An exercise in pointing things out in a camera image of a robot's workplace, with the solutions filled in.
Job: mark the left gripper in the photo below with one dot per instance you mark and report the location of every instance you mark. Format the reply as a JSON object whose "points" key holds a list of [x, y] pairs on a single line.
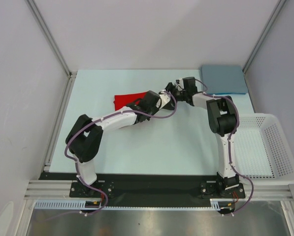
{"points": [[155, 108]]}

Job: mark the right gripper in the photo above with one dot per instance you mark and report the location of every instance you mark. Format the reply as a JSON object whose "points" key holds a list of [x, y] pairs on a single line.
{"points": [[170, 87]]}

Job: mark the red t shirt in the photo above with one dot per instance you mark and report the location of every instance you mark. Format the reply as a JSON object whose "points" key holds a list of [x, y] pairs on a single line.
{"points": [[123, 100]]}

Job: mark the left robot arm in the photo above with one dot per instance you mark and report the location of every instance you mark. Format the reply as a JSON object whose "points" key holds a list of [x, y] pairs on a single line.
{"points": [[83, 141]]}

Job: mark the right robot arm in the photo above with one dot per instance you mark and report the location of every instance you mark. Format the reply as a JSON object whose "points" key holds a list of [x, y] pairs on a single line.
{"points": [[223, 121]]}

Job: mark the folded grey-blue t shirt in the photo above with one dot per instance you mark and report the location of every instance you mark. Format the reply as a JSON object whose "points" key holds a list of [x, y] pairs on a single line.
{"points": [[223, 78]]}

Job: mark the folded bright blue t shirt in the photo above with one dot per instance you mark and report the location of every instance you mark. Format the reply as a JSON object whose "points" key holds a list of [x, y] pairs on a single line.
{"points": [[227, 93]]}

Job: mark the white plastic basket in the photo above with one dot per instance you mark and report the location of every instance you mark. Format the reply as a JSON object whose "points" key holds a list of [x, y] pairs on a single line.
{"points": [[262, 151]]}

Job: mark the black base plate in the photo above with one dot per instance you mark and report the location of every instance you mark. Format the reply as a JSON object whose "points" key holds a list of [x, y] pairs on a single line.
{"points": [[124, 190]]}

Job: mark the left aluminium frame post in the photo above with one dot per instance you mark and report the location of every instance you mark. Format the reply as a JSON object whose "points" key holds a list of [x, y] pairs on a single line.
{"points": [[33, 7]]}

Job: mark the aluminium frame post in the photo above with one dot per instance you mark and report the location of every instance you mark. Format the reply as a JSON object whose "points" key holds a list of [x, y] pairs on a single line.
{"points": [[265, 33], [33, 7]]}

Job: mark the right aluminium frame post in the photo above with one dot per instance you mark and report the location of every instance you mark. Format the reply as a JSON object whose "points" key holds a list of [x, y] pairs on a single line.
{"points": [[265, 33]]}

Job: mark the front aluminium rail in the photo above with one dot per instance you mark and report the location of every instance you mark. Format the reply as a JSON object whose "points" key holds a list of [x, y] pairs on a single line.
{"points": [[60, 189]]}

